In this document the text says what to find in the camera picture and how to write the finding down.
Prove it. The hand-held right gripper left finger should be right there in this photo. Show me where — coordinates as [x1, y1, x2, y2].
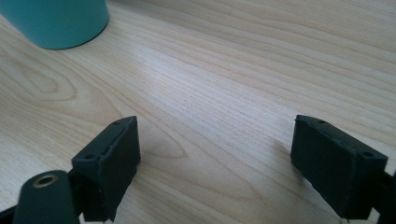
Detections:
[71, 115, 142, 223]

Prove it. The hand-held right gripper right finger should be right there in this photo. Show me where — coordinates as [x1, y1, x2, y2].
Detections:
[290, 114, 389, 220]

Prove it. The teal cup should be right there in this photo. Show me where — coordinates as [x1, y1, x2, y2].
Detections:
[0, 0, 110, 50]

